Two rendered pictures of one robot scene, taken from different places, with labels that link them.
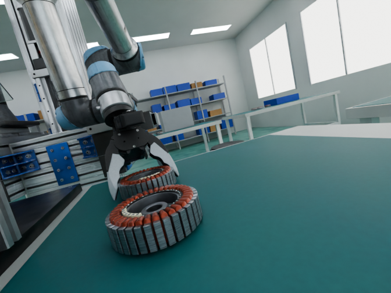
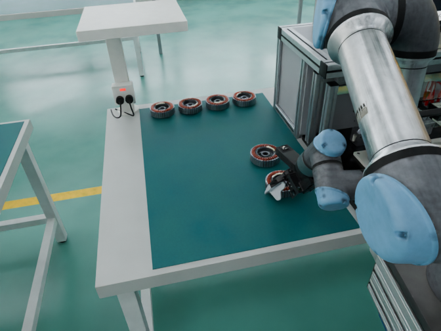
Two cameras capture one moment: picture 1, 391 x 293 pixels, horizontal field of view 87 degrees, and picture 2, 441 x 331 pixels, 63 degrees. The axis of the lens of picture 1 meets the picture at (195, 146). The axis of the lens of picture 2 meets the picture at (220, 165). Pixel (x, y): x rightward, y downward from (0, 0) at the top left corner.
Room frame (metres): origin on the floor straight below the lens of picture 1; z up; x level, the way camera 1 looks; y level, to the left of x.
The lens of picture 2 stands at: (1.33, -0.04, 1.54)
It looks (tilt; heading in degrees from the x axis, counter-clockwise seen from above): 37 degrees down; 183
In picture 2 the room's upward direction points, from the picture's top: 3 degrees counter-clockwise
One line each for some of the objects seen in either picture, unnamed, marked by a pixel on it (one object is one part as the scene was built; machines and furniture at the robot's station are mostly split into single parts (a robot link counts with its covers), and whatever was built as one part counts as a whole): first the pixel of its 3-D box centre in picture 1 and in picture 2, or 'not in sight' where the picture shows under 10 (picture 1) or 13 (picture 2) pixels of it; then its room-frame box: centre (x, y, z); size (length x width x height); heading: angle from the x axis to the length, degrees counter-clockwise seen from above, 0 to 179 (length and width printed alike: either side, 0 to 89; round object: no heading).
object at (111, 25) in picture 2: not in sight; (142, 71); (-0.07, -0.42, 0.98); 0.37 x 0.35 x 0.46; 104
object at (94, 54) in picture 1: (100, 64); not in sight; (0.99, 0.33, 1.20); 0.13 x 0.12 x 0.14; 92
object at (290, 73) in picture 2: not in sight; (289, 87); (-0.04, 0.18, 0.91); 0.28 x 0.03 x 0.32; 14
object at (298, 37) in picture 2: not in sight; (384, 39); (-0.04, 0.52, 1.09); 0.68 x 0.44 x 0.05; 104
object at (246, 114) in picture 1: (281, 124); not in sight; (3.82, -1.67, 0.38); 1.90 x 0.90 x 0.75; 104
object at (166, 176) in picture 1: (148, 181); (281, 183); (0.41, 0.11, 0.77); 0.11 x 0.11 x 0.04
